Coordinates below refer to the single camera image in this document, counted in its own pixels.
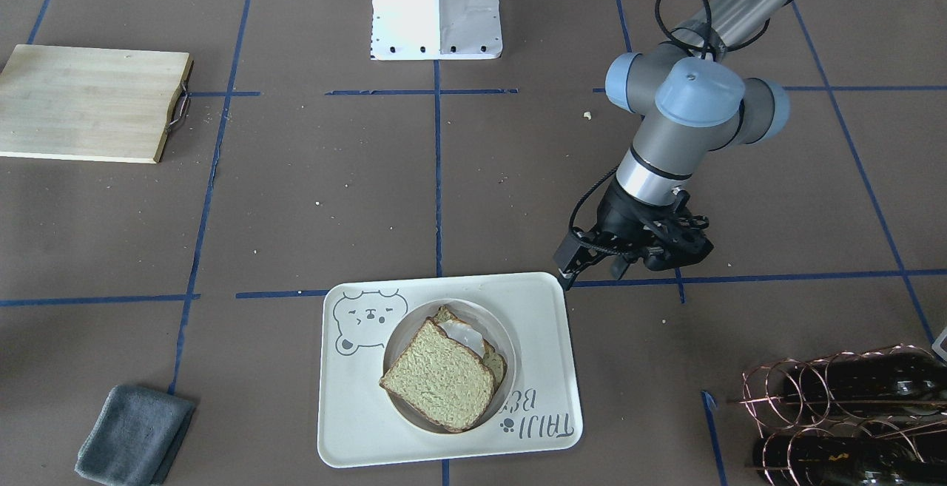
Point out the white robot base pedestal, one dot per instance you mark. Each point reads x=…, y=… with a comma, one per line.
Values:
x=426, y=30

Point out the wooden cutting board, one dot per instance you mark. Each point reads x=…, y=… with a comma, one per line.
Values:
x=91, y=104

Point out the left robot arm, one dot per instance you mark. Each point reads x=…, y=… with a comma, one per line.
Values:
x=690, y=104

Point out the bread slice under egg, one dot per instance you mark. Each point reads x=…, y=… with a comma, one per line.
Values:
x=494, y=361

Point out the cream bear serving tray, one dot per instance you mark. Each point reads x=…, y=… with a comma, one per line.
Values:
x=357, y=425

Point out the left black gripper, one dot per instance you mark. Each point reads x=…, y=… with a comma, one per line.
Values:
x=616, y=214

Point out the white round plate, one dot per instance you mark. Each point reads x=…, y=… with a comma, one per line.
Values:
x=485, y=321

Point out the copper wire bottle rack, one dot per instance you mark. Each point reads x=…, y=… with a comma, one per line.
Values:
x=852, y=418

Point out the folded grey cloth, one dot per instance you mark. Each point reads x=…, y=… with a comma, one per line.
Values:
x=136, y=438

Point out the dark green wine bottle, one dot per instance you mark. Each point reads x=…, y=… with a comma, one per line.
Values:
x=902, y=383

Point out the bread slice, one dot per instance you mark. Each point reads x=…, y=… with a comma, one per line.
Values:
x=441, y=379
x=494, y=361

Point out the fried egg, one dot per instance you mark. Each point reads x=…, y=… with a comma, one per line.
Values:
x=464, y=334

